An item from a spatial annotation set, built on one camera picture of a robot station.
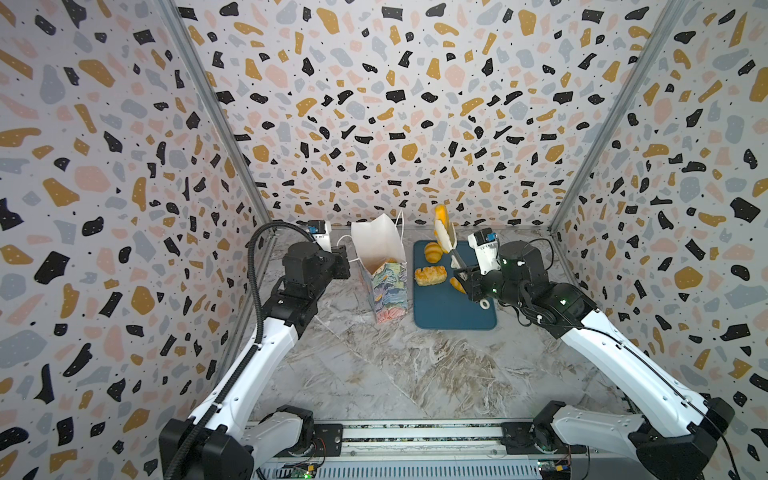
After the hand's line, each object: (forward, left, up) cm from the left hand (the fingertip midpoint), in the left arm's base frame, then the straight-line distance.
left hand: (344, 241), depth 74 cm
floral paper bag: (+14, -8, -22) cm, 27 cm away
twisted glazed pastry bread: (+10, -25, -28) cm, 39 cm away
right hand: (-9, -26, +1) cm, 28 cm away
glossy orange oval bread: (+5, -24, +4) cm, 25 cm away
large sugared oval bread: (+9, -12, -19) cm, 24 cm away
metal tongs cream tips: (-3, -26, +3) cm, 26 cm away
